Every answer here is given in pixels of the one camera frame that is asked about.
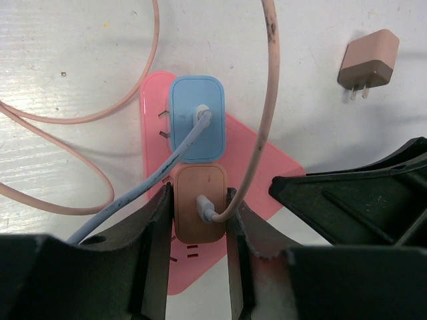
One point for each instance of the brown small plug adapter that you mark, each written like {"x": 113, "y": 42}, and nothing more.
{"x": 368, "y": 62}

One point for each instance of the light blue USB charger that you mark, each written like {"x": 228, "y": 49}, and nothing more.
{"x": 189, "y": 97}

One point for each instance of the pink triangular power strip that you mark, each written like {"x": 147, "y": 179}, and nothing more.
{"x": 189, "y": 262}

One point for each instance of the pink USB charger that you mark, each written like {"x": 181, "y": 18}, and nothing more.
{"x": 199, "y": 191}

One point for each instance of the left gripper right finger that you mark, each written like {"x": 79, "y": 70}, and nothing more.
{"x": 273, "y": 277}

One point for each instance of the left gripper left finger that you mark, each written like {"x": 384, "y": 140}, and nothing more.
{"x": 119, "y": 273}

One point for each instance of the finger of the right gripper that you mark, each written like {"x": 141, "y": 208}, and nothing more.
{"x": 383, "y": 203}

